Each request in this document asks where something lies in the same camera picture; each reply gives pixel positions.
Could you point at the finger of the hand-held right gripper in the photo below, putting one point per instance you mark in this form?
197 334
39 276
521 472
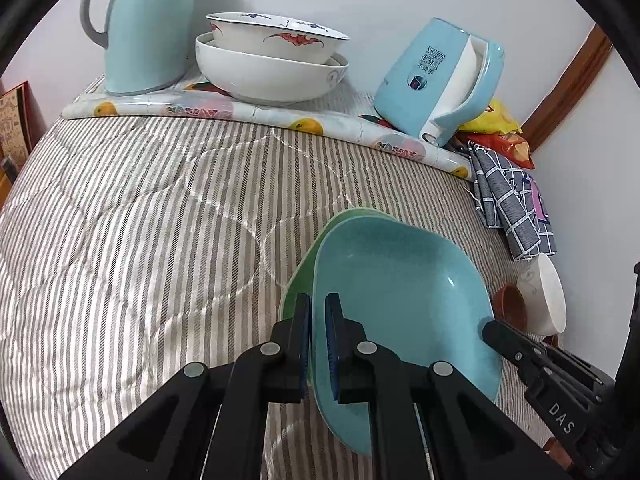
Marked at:
502 337

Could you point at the blue and white electric kettle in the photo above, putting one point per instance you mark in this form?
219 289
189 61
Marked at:
410 95

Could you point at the small white bowl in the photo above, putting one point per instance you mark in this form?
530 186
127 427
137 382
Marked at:
545 290

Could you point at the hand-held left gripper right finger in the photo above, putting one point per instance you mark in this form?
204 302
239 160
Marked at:
332 330

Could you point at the brown wooden trim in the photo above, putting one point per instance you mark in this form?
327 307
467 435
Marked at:
575 80

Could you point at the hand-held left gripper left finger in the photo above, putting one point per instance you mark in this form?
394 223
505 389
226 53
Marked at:
303 325

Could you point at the grey checked cloth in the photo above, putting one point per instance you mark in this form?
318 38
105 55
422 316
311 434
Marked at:
520 220

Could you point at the striped quilted blanket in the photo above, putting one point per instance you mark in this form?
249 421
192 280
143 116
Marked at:
150 235

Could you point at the framed picture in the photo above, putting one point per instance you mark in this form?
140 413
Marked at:
12 120

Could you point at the fruit print table mat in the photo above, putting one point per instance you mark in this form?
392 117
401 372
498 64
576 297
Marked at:
330 122

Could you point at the white bowl with red print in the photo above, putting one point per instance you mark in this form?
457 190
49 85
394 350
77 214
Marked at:
260 40

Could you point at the red snack bag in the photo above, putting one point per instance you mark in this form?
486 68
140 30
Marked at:
505 146

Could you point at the small brown bowl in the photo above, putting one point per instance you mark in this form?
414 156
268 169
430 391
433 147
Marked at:
509 306

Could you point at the light blue thermos jug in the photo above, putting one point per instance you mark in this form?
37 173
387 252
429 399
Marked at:
145 35

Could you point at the yellow snack bag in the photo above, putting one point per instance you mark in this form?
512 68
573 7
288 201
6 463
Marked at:
492 117

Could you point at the green square plate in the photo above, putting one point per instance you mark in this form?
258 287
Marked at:
299 272

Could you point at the blue square plate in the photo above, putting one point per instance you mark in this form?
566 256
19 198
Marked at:
400 290

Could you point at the large plain white bowl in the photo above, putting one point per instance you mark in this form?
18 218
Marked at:
260 80

